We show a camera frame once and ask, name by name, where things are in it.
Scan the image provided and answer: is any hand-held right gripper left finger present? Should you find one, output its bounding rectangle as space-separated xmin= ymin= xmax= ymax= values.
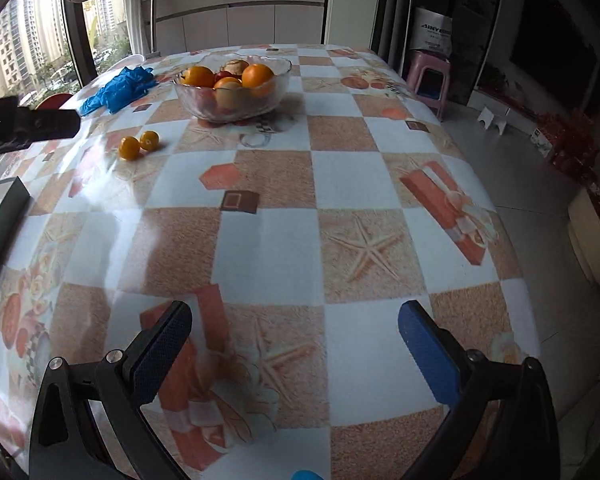
xmin=28 ymin=300 xmax=194 ymax=480

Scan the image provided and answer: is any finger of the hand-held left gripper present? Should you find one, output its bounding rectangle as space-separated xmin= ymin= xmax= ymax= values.
xmin=0 ymin=96 xmax=81 ymax=141
xmin=0 ymin=137 xmax=33 ymax=159

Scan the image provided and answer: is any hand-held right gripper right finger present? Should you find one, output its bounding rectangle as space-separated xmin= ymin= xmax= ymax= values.
xmin=398 ymin=300 xmax=562 ymax=480

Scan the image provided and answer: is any dark green cardboard box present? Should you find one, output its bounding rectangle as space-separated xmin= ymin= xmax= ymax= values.
xmin=0 ymin=177 xmax=33 ymax=266

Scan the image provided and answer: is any clear glass bowl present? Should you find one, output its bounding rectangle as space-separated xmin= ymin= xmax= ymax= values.
xmin=172 ymin=55 xmax=293 ymax=123

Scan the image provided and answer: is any red chair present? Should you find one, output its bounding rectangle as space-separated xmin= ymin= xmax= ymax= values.
xmin=35 ymin=93 xmax=76 ymax=111

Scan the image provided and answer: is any blue crumpled cloth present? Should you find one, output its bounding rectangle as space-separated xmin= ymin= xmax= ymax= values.
xmin=78 ymin=65 xmax=157 ymax=116

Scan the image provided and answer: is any orange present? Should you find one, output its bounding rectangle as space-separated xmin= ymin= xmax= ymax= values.
xmin=181 ymin=65 xmax=216 ymax=89
xmin=241 ymin=63 xmax=276 ymax=99

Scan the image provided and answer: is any yellowish fruit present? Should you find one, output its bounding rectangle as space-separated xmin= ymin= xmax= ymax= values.
xmin=214 ymin=77 xmax=245 ymax=113

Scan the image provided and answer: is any cream round furniture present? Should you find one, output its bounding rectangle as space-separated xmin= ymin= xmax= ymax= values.
xmin=567 ymin=184 xmax=600 ymax=297

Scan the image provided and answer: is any white cabinet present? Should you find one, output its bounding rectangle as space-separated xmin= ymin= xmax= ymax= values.
xmin=142 ymin=0 xmax=333 ymax=56

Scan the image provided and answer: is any small white step stool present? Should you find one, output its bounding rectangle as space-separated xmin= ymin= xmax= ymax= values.
xmin=476 ymin=108 xmax=512 ymax=135

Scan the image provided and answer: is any stack of red boxes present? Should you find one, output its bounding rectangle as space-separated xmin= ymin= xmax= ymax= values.
xmin=530 ymin=110 xmax=600 ymax=186

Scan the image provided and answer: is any pink plastic stool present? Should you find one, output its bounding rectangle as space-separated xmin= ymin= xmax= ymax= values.
xmin=406 ymin=50 xmax=453 ymax=122

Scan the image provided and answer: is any white shopping bag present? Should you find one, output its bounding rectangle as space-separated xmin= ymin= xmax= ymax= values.
xmin=409 ymin=7 xmax=454 ymax=56

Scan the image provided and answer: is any black television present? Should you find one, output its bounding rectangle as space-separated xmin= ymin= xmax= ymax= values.
xmin=509 ymin=0 xmax=600 ymax=113

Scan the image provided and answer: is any grey curtain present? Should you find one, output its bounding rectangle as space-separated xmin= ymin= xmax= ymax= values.
xmin=370 ymin=0 xmax=417 ymax=67

